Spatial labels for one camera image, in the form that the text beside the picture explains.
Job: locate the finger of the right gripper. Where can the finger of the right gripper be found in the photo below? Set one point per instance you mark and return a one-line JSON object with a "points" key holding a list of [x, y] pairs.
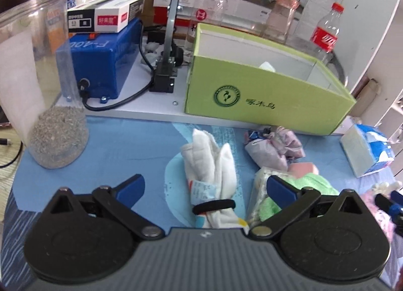
{"points": [[385, 204]]}

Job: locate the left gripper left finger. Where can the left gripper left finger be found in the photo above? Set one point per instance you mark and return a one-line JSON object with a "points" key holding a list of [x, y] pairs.
{"points": [[116, 203]]}

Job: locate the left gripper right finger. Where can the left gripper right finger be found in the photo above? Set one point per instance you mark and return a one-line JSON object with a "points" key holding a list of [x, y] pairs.
{"points": [[294, 204]]}

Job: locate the pink tissue pack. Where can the pink tissue pack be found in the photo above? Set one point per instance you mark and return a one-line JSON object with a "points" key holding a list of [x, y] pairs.
{"points": [[382, 218]]}

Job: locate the green fluffy towel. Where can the green fluffy towel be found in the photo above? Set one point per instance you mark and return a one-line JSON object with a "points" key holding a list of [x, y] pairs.
{"points": [[261, 207]]}

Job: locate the white towel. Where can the white towel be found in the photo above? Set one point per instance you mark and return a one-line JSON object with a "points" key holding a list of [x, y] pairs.
{"points": [[212, 181]]}

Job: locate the pink foam block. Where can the pink foam block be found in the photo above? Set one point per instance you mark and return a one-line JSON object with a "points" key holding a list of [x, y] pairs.
{"points": [[298, 170]]}

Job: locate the blue tissue pack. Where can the blue tissue pack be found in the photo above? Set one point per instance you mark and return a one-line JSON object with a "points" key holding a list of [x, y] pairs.
{"points": [[367, 149]]}

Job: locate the purple fabric pouch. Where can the purple fabric pouch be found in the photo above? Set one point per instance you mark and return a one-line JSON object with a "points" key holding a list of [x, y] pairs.
{"points": [[273, 147]]}

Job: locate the large clear jar with granules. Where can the large clear jar with granules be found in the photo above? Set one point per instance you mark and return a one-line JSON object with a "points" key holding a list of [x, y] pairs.
{"points": [[39, 92]]}

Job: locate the blue machine box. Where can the blue machine box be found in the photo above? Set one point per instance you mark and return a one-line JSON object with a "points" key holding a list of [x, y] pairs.
{"points": [[105, 61]]}

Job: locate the green cardboard box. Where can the green cardboard box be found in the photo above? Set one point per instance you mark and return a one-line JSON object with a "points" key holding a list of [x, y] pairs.
{"points": [[240, 77]]}

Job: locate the cola plastic bottle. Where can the cola plastic bottle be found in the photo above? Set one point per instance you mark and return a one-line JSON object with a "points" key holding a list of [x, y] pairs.
{"points": [[326, 32]]}

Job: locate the clear glass jar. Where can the clear glass jar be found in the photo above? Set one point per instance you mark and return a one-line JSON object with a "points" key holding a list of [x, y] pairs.
{"points": [[279, 20]]}

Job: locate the white red small carton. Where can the white red small carton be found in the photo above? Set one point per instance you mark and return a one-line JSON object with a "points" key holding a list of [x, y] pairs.
{"points": [[103, 16]]}

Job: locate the red cap plastic jar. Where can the red cap plastic jar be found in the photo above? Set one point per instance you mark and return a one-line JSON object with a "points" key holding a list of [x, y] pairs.
{"points": [[204, 11]]}

